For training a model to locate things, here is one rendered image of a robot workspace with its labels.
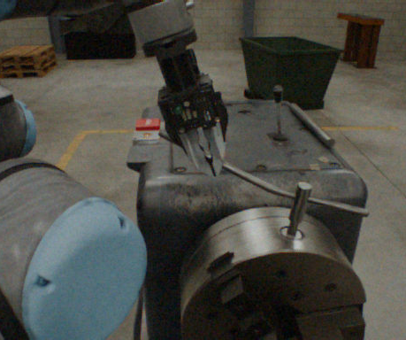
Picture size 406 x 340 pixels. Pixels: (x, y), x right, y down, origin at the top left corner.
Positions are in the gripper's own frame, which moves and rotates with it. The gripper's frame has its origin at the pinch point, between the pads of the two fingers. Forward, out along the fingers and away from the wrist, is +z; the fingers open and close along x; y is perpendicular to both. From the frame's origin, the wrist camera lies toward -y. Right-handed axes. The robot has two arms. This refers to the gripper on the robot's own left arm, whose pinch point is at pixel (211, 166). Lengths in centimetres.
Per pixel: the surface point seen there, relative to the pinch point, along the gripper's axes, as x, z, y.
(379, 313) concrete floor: 57, 157, -90
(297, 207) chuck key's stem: 10.4, 8.4, 4.8
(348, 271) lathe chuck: 15.5, 20.4, 8.2
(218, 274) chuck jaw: -3.8, 13.8, 7.8
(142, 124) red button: -15.0, 2.2, -40.2
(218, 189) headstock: -0.8, 9.5, -9.7
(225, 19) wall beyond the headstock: 103, 83, -983
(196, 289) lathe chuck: -7.8, 15.4, 8.0
